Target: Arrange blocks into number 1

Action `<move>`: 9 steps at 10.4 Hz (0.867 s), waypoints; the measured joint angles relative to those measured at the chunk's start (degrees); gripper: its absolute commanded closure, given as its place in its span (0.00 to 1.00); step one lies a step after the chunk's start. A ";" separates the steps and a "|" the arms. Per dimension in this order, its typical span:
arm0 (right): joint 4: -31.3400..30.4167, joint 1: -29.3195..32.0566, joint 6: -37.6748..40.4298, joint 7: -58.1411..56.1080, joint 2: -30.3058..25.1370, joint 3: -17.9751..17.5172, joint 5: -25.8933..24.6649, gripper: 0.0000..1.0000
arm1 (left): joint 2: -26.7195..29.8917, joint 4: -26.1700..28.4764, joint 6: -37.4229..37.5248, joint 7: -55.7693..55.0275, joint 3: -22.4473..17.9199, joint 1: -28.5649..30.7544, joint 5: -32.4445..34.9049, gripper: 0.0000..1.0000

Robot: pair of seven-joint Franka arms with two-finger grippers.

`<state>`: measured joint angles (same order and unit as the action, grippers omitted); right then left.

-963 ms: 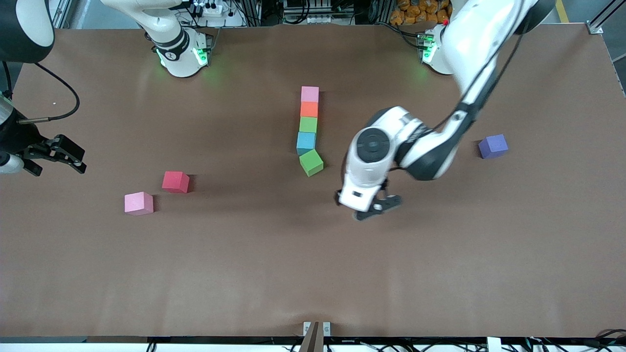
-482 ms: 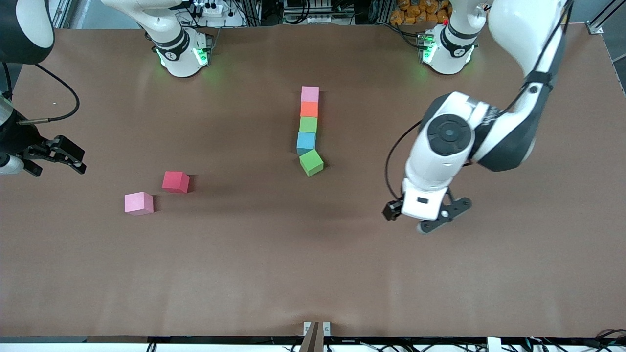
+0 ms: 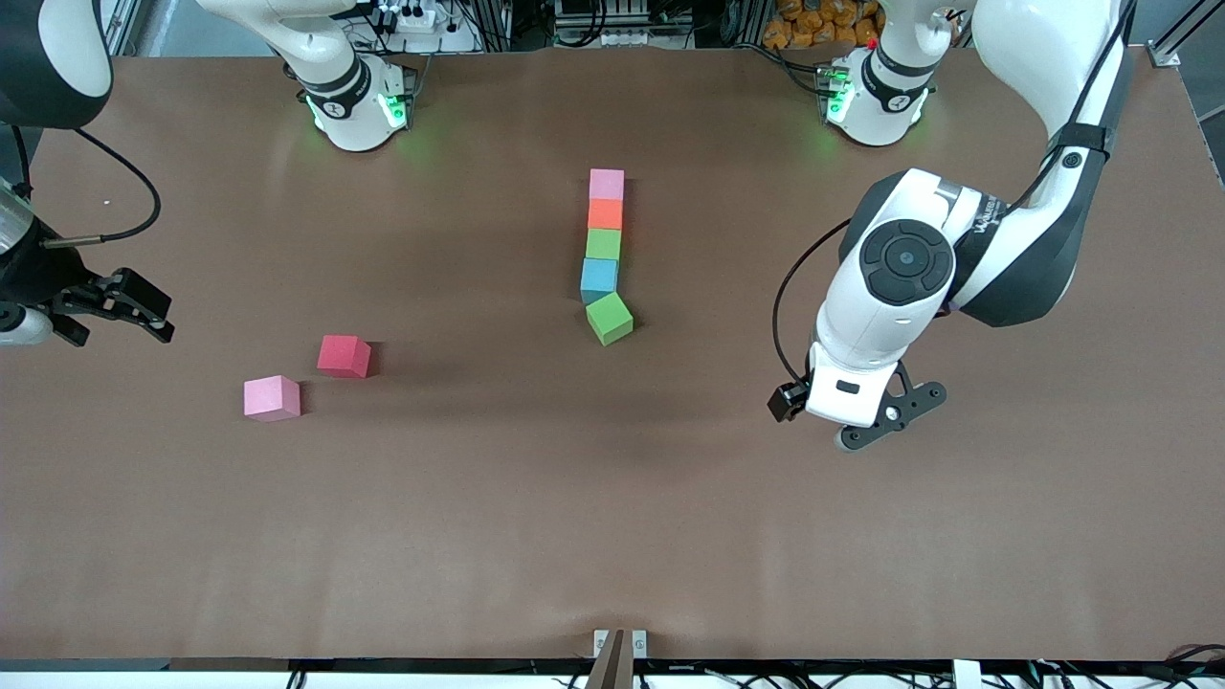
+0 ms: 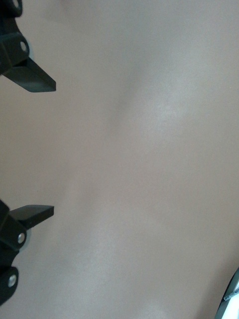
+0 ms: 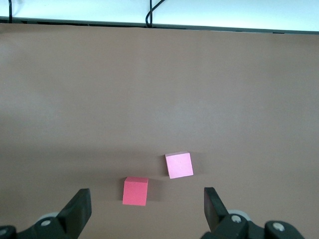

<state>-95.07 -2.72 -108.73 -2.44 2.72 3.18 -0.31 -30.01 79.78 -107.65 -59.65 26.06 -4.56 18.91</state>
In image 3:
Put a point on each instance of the green foam block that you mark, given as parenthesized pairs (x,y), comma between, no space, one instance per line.
(610,319)
(603,245)

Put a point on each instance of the white control box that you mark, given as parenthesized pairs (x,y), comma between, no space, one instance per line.
(612,38)

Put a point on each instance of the grey metal corner bracket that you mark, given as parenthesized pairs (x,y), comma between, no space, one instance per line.
(1165,55)

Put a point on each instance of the grey metal table bracket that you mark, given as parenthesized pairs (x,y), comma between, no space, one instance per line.
(639,643)
(601,643)

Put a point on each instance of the red foam block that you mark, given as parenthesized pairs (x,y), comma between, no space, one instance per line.
(342,356)

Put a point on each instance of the brown wooden strip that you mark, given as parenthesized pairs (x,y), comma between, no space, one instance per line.
(612,670)

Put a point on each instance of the small white box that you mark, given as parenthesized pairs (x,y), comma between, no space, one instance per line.
(967,676)

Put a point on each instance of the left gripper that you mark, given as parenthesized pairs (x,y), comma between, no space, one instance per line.
(789,401)

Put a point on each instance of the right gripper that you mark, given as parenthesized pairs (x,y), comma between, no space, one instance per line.
(36,277)

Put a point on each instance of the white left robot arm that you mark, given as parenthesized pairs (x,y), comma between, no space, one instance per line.
(904,260)

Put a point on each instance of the orange foam block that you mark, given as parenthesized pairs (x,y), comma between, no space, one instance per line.
(605,215)

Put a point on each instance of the light blue foam block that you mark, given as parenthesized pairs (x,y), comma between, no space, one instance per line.
(598,277)

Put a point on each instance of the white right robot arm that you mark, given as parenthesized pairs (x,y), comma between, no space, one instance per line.
(359,124)

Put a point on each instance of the white power strip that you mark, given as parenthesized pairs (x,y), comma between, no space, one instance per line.
(412,17)

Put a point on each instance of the pile of orange items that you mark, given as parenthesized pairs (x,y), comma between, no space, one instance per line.
(813,24)

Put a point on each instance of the light pink foam block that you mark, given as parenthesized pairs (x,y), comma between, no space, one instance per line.
(607,184)
(271,398)

